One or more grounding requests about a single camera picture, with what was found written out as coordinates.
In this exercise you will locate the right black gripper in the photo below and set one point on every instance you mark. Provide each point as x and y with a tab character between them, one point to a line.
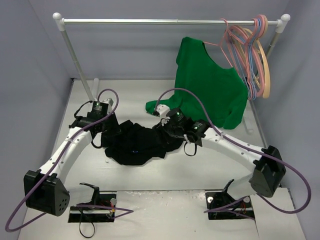
162	125

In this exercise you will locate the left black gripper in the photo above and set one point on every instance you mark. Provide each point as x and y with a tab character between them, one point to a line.
110	126

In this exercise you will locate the black t shirt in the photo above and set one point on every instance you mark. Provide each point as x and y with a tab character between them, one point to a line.
136	144

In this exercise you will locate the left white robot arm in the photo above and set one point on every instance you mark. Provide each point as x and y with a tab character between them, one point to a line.
45	188

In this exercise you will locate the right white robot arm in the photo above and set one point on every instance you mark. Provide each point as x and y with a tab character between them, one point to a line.
265	173

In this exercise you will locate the green t shirt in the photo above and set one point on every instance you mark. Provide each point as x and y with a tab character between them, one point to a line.
206	90

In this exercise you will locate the pink hanger holding green shirt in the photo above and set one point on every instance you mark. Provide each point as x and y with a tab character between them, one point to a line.
220	44

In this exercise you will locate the bunch of coloured hangers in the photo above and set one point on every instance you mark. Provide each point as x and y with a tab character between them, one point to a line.
248	57

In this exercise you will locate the metal clothes rack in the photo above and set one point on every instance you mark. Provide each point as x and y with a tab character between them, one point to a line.
92	93

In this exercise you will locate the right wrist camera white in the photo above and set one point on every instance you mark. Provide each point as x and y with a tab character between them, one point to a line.
161	110

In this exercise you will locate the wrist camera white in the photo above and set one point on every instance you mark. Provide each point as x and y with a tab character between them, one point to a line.
107	105
161	110

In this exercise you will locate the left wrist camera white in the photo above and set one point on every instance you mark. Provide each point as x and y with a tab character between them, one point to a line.
107	105

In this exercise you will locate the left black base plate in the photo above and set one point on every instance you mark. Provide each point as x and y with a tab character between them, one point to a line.
95	214

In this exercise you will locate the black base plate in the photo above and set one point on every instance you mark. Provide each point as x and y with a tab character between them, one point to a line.
95	214
220	206

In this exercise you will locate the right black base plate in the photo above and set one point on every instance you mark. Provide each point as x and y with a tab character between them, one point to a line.
220	206

